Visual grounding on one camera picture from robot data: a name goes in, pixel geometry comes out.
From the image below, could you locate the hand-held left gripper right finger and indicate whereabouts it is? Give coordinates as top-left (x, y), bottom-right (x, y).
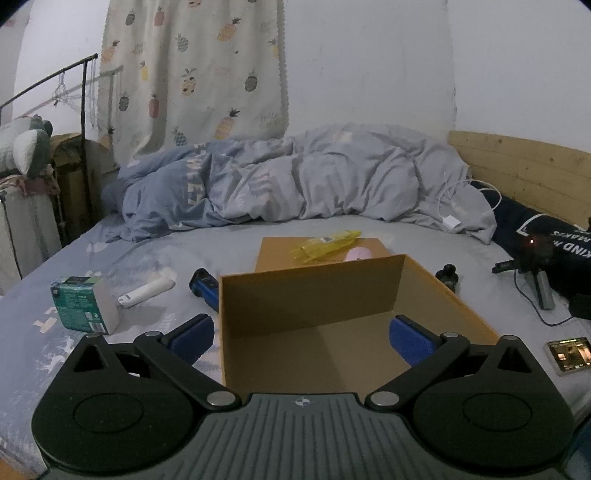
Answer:
top-left (366, 315), bottom-right (536, 411)

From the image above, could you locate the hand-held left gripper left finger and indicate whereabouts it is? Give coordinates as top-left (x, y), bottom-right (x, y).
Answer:
top-left (69, 315), bottom-right (242, 411)

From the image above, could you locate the yellow plastic packet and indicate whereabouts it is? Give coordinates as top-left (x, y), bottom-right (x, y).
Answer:
top-left (290, 229), bottom-right (362, 264)

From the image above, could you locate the blue and black device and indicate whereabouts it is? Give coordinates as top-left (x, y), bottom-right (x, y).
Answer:
top-left (188, 268), bottom-right (221, 315)

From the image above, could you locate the white tube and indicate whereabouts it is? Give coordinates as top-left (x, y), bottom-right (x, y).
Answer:
top-left (116, 278), bottom-right (177, 309)

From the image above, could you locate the small black knob-shaped object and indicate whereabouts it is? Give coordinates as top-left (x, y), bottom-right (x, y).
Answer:
top-left (436, 264), bottom-right (460, 294)

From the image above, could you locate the light printed bed sheet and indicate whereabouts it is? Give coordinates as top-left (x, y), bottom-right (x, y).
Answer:
top-left (0, 212), bottom-right (591, 480)

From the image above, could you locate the green and white box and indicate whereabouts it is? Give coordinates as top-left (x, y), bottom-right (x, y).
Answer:
top-left (50, 276), bottom-right (120, 335)

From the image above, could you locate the dark printed pillow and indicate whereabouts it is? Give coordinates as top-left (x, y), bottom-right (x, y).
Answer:
top-left (471, 180), bottom-right (591, 319)

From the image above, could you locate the smartphone with lit screen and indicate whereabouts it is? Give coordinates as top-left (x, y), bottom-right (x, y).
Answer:
top-left (546, 336), bottom-right (591, 377)

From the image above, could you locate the grey-blue duvet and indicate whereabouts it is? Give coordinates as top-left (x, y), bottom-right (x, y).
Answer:
top-left (102, 124), bottom-right (497, 244)

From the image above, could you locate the white cloth cover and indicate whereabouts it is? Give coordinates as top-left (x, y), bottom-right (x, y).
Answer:
top-left (0, 189), bottom-right (63, 296)

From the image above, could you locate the wooden cabinet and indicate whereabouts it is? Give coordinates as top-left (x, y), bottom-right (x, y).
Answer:
top-left (51, 134), bottom-right (118, 245)

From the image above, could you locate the wooden headboard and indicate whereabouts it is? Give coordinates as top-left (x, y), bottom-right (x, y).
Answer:
top-left (448, 130), bottom-right (591, 229)

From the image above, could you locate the black metal clothes rack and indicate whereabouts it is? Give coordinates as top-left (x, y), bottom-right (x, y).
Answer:
top-left (0, 53), bottom-right (100, 236)

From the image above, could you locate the white and green plush toy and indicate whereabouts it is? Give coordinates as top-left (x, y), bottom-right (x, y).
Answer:
top-left (0, 115), bottom-right (54, 178)

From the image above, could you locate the pineapple print curtain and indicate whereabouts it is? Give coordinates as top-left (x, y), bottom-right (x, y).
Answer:
top-left (98, 0), bottom-right (291, 162)

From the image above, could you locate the white charger with cable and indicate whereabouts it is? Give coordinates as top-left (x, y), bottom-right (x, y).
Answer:
top-left (434, 173), bottom-right (502, 230)

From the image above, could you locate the black cable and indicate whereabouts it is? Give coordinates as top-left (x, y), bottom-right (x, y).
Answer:
top-left (513, 270), bottom-right (575, 328)

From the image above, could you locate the black camera on mini tripod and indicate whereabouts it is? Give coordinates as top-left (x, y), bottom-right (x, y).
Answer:
top-left (493, 231), bottom-right (557, 311)

